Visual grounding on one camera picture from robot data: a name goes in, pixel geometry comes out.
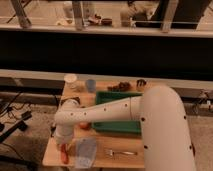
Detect long red pepper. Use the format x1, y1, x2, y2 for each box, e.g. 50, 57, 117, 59
60, 144, 69, 164

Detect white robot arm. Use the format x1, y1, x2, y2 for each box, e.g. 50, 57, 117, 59
54, 85, 197, 171

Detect bunch of dark grapes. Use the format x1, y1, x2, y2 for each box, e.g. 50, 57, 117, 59
108, 82, 131, 92

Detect blue-grey plastic cup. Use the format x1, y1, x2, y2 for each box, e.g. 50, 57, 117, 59
85, 79, 96, 93

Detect black rectangular block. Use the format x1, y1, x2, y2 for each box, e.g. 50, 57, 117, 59
61, 97, 81, 105

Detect small dark metal cup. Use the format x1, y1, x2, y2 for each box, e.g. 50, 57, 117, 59
136, 79, 146, 91

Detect white lidded cup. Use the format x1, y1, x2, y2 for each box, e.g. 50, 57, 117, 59
64, 74, 77, 89

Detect green plastic tray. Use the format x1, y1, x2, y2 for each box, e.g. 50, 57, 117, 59
92, 91, 141, 134

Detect red apple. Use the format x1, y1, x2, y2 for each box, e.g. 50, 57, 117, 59
79, 122, 91, 130

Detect grey-blue folded cloth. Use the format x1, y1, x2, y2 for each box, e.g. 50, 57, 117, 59
75, 138, 97, 169

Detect silver metal fork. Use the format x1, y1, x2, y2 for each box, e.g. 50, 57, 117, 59
105, 149, 138, 156

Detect person in background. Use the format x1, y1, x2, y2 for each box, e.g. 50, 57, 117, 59
120, 0, 159, 27

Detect black tripod stand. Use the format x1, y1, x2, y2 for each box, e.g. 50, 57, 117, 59
0, 92, 33, 144

